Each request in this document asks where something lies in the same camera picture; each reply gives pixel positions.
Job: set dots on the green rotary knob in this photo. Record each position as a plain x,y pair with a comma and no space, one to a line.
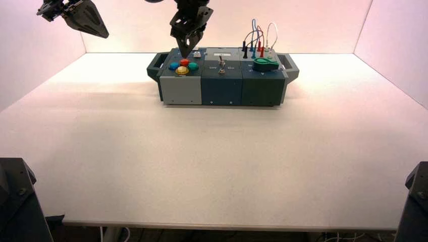
265,64

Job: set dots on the metal toggle switch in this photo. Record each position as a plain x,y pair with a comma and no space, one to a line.
221,64

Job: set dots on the green and grey control box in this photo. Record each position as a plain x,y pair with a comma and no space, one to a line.
220,83

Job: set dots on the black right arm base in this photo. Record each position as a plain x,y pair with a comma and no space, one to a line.
414,207

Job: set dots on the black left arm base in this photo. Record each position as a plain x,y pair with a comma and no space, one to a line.
16,207

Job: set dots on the blue dome push button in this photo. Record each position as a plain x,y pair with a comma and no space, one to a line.
173,66

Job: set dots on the red dome push button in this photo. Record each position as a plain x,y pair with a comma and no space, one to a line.
184,62

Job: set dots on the green dome push button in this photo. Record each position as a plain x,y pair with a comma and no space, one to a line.
193,66

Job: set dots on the yellow dome push button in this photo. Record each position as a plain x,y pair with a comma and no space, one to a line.
182,70

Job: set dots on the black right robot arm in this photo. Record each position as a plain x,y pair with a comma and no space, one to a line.
190,3

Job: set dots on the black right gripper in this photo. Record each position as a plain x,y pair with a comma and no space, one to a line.
190,20

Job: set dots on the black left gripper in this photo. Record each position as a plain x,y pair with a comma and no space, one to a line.
51,8

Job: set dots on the white slider knob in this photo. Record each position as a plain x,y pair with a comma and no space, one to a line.
197,54

